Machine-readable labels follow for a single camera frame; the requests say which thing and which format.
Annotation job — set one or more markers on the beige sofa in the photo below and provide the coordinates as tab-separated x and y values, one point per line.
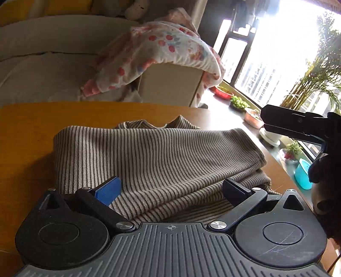
53	66

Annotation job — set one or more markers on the pink planter pot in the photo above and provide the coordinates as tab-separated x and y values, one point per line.
253	118

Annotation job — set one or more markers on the red planter bowl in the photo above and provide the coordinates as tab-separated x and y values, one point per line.
223	92

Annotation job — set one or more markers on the person's right hand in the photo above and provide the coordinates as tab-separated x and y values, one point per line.
329	186

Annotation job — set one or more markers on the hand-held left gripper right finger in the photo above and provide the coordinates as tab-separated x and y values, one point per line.
232	189

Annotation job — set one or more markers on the green palm plant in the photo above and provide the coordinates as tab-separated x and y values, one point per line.
317	72

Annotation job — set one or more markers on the dark window frame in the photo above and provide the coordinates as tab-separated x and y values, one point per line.
241	56

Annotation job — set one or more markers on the light curtain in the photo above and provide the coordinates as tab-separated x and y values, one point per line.
199	12

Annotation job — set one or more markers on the white ribbed plant pot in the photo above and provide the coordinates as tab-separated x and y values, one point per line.
269	137

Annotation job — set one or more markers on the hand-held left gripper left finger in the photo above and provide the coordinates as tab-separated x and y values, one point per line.
108	191

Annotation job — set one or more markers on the small potted red-green plant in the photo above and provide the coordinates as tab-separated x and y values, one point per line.
292	151

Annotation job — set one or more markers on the floral printed blanket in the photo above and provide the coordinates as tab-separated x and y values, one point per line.
159	50

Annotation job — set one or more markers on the small yellow cushion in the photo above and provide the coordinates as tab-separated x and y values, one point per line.
14	9

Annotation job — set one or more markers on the white bear plush toy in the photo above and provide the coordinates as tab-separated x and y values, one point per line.
136	8

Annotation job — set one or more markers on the dark pot with green plant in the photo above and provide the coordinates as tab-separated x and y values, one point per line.
238	103

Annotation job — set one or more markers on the large yellow cushion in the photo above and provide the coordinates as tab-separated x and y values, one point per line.
66	5

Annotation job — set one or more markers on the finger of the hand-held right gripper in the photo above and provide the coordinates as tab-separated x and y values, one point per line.
282	114
290	133

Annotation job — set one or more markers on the cyan plastic bowl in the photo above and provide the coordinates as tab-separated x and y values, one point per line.
303	174

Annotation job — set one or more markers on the brown striped sweater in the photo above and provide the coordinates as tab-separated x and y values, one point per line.
159	165

